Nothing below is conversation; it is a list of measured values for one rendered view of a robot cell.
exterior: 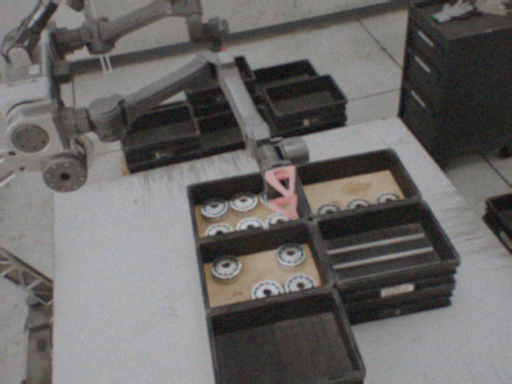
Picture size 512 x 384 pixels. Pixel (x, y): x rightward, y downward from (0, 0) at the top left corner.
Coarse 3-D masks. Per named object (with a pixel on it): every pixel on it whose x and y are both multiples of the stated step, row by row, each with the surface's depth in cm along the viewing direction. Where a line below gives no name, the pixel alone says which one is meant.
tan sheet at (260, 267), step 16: (256, 256) 205; (272, 256) 205; (208, 272) 202; (256, 272) 200; (272, 272) 199; (288, 272) 199; (304, 272) 198; (208, 288) 196; (224, 288) 196; (240, 288) 195
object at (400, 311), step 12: (444, 288) 191; (384, 300) 189; (396, 300) 190; (408, 300) 193; (420, 300) 194; (432, 300) 195; (444, 300) 197; (348, 312) 192; (360, 312) 193; (372, 312) 194; (384, 312) 194; (396, 312) 195; (408, 312) 197
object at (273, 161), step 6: (270, 156) 141; (276, 156) 141; (264, 162) 140; (270, 162) 139; (276, 162) 139; (282, 162) 135; (288, 162) 135; (264, 168) 134; (270, 168) 134; (282, 180) 138; (276, 192) 140; (270, 198) 140
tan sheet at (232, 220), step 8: (200, 208) 226; (288, 208) 222; (200, 216) 223; (232, 216) 221; (240, 216) 221; (248, 216) 220; (256, 216) 220; (264, 216) 220; (296, 216) 218; (200, 224) 219; (208, 224) 219; (232, 224) 218; (200, 232) 216
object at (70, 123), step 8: (56, 104) 160; (56, 112) 157; (64, 112) 161; (72, 112) 161; (80, 112) 162; (56, 120) 158; (64, 120) 160; (72, 120) 160; (80, 120) 161; (56, 128) 159; (64, 128) 160; (72, 128) 161; (80, 128) 162; (88, 128) 163; (64, 136) 161; (72, 136) 162; (80, 136) 165; (64, 144) 163
